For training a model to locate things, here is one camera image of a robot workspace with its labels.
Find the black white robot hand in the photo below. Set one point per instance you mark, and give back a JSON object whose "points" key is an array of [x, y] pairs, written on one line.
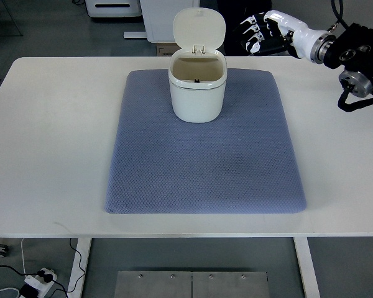
{"points": [[274, 32]]}

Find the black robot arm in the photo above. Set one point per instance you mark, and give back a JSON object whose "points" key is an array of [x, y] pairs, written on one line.
{"points": [[353, 50]]}

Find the white trash bin open lid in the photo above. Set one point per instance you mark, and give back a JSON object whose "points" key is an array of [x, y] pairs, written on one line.
{"points": [[198, 70]]}

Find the person in dark trousers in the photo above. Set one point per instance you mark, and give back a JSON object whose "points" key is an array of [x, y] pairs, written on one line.
{"points": [[234, 12]]}

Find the cardboard box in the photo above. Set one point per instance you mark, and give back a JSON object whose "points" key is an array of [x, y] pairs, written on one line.
{"points": [[166, 49]]}

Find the white cabinet base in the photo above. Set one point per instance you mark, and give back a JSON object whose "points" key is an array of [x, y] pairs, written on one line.
{"points": [[158, 16]]}

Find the blue textured mat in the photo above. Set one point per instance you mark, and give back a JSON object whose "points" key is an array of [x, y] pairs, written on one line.
{"points": [[242, 162]]}

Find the white appliance with slot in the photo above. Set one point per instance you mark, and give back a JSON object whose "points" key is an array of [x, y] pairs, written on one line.
{"points": [[116, 9]]}

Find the white right table leg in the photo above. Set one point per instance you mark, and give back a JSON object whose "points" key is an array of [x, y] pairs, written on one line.
{"points": [[307, 271]]}

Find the white table leg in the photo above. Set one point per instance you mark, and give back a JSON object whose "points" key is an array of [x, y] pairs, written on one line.
{"points": [[79, 267], [307, 271]]}

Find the white left table leg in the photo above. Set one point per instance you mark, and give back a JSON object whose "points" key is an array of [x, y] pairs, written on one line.
{"points": [[79, 267]]}

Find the grey metal floor plate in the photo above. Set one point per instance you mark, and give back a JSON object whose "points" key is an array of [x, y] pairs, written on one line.
{"points": [[191, 284]]}

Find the white power strip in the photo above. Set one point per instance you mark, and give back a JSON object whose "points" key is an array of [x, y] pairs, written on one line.
{"points": [[42, 281]]}

